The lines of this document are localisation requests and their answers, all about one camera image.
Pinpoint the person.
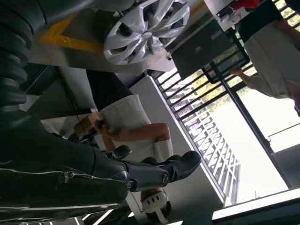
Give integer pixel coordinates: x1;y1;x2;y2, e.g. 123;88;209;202
230;0;300;118
74;69;175;225

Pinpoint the white VR headset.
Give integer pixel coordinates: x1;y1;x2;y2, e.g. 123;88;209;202
140;190;170;225

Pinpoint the yellow bench tape outline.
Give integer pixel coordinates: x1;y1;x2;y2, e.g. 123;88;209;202
40;0;207;55

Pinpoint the red cloth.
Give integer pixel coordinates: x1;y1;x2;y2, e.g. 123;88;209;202
231;0;261;11

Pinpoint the black window frame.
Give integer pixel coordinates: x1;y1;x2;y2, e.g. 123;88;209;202
150;0;300;190

